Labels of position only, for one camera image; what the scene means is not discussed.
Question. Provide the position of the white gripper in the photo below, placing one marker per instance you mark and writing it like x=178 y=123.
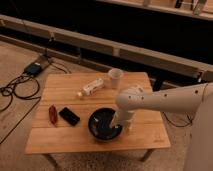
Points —
x=123 y=118

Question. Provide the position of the black smartphone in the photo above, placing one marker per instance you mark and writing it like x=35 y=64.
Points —
x=69 y=116

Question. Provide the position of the black ceramic bowl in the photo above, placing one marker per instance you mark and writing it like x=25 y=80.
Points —
x=99 y=124

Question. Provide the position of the wooden folding table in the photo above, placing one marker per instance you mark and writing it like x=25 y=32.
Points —
x=60 y=90

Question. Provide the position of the black power adapter box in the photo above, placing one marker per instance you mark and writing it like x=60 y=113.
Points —
x=33 y=69

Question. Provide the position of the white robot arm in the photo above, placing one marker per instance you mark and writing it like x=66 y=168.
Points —
x=195 y=99

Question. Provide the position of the white plastic bottle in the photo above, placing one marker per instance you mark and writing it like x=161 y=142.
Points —
x=91 y=87

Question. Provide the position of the red snack packet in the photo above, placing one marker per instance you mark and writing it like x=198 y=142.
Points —
x=53 y=114

